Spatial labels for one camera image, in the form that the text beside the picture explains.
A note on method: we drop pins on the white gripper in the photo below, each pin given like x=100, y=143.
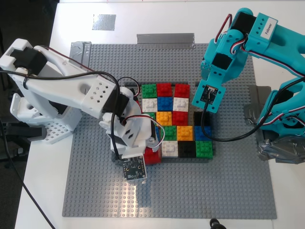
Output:
x=151, y=142

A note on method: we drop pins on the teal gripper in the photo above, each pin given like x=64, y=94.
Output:
x=204, y=71

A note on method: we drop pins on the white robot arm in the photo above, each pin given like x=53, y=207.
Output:
x=71, y=90

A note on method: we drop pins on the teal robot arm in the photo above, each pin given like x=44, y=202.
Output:
x=286, y=43

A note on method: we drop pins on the white brick cube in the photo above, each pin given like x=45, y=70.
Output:
x=149, y=105
x=181, y=104
x=169, y=148

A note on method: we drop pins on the green brick cube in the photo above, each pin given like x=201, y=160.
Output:
x=169, y=133
x=149, y=91
x=152, y=115
x=204, y=149

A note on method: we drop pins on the orange brick cube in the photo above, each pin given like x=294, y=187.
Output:
x=185, y=133
x=164, y=118

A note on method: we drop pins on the black brick cube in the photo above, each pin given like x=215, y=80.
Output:
x=207, y=120
x=187, y=149

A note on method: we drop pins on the grey studded baseplate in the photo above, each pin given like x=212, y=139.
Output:
x=166, y=198

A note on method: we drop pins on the black knob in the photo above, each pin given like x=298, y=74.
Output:
x=215, y=224

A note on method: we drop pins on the grey tape square patch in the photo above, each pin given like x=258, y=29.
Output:
x=104, y=22

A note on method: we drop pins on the black table clamp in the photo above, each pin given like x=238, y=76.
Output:
x=23, y=132

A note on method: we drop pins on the dark grey brick frame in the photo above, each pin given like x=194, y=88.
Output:
x=181, y=160

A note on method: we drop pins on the teal camera mount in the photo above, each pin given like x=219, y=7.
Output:
x=199, y=102

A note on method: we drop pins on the grey duct tape strip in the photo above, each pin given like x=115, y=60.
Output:
x=81, y=51
x=252, y=114
x=166, y=41

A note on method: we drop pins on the crumpled grey duct tape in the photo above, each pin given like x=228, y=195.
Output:
x=281, y=150

